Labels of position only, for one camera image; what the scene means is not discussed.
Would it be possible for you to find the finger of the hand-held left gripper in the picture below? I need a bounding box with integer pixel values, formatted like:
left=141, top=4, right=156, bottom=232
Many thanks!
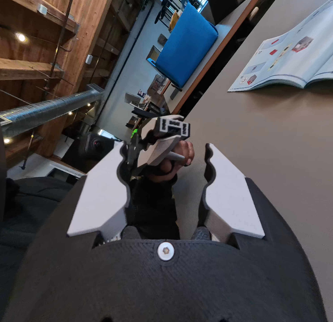
left=140, top=117, right=167, bottom=145
left=136, top=135, right=182, bottom=168

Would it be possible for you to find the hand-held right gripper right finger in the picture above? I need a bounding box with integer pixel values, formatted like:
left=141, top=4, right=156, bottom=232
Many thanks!
left=198, top=143, right=265, bottom=243

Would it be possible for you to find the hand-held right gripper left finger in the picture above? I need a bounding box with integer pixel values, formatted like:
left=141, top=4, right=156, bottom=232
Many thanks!
left=67, top=142, right=132, bottom=243

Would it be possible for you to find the red and grey brick assembly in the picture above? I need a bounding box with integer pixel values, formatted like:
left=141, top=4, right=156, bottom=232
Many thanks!
left=156, top=115, right=191, bottom=141

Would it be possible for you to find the person's left forearm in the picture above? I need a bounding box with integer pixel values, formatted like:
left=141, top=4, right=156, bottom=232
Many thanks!
left=125, top=175, right=182, bottom=240

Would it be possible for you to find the grey desk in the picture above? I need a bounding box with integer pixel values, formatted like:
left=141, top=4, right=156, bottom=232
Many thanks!
left=166, top=0, right=333, bottom=322

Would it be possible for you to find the person's left hand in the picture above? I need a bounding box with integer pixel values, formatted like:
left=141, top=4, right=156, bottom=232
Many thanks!
left=140, top=141, right=195, bottom=184

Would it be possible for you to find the black office chair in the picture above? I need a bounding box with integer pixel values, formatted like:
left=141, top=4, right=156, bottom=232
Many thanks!
left=126, top=106, right=167, bottom=130

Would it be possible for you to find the silver monitor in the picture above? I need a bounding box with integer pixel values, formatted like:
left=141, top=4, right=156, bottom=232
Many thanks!
left=124, top=92, right=143, bottom=105

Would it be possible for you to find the cardboard box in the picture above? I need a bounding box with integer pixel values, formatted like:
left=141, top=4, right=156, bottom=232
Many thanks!
left=147, top=74, right=171, bottom=96

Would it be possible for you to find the person's black clothing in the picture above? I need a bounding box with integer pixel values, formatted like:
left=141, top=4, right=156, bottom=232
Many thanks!
left=0, top=135, right=78, bottom=289

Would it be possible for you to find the grey table with wooden edge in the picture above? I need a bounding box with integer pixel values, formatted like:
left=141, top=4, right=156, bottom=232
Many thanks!
left=170, top=0, right=262, bottom=116

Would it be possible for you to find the blue felt storage bin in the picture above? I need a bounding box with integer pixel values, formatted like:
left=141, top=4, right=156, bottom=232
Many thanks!
left=147, top=2, right=219, bottom=89

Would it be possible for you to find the yellow bag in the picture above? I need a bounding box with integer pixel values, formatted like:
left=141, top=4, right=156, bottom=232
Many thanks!
left=169, top=11, right=183, bottom=33

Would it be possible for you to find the cluster of black bar stools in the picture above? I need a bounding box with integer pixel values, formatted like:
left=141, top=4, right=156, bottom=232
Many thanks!
left=155, top=0, right=183, bottom=29

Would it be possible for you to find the black panel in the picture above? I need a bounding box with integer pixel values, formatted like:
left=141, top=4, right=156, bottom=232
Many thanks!
left=204, top=0, right=258, bottom=26

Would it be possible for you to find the light blue instruction booklet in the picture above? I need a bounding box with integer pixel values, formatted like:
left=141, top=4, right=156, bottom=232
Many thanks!
left=228, top=0, right=333, bottom=92

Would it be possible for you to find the silver air duct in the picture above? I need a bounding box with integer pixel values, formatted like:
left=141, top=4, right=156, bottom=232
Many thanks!
left=0, top=84, right=106, bottom=135

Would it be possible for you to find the framed wall picture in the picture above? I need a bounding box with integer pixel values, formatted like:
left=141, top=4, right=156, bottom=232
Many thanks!
left=146, top=45, right=162, bottom=61

